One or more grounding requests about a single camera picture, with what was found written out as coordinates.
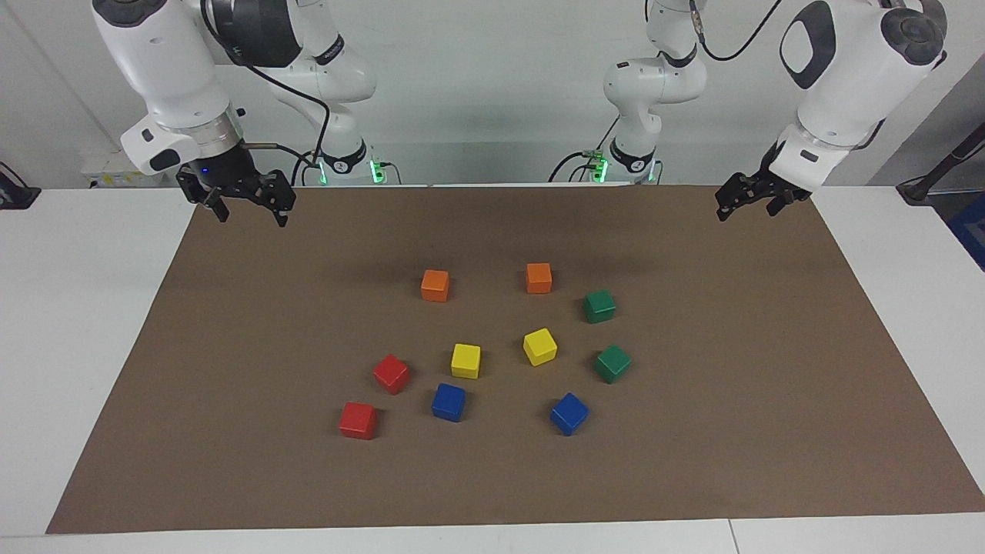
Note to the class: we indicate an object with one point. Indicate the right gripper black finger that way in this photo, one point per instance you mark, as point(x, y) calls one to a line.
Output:
point(218, 206)
point(282, 214)

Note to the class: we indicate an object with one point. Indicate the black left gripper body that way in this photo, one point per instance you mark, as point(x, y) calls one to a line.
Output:
point(758, 187)

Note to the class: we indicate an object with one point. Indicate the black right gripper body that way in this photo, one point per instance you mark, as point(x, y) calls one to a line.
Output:
point(231, 177)

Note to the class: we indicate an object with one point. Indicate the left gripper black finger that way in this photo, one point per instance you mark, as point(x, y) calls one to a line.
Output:
point(723, 210)
point(775, 205)

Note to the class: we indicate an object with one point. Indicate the green cube block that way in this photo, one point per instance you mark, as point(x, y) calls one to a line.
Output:
point(599, 306)
point(612, 363)

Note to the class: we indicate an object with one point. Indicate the red cube block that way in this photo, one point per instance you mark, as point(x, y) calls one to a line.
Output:
point(391, 374)
point(358, 420)

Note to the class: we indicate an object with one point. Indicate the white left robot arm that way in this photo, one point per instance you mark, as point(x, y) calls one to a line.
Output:
point(839, 77)

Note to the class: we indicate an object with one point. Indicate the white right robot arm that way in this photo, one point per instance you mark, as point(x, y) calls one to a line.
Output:
point(169, 69)

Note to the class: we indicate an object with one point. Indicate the black stand pole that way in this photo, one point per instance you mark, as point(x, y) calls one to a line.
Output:
point(935, 173)

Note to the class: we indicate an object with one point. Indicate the orange cube block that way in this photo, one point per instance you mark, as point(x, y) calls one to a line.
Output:
point(539, 278)
point(435, 285)

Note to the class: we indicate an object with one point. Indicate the blue crate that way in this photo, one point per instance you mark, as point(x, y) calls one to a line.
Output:
point(971, 231)

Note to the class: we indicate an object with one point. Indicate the black clamp base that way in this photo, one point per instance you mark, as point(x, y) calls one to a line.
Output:
point(15, 192)

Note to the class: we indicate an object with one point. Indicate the yellow cube block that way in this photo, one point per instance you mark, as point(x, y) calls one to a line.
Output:
point(465, 361)
point(539, 346)

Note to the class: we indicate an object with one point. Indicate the blue cube block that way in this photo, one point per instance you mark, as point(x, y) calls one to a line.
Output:
point(569, 413)
point(449, 402)

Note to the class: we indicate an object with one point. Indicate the brown paper table mat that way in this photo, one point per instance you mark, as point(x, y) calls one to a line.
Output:
point(492, 477)

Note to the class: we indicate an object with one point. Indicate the white wall socket box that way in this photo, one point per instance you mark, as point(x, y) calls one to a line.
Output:
point(108, 173)

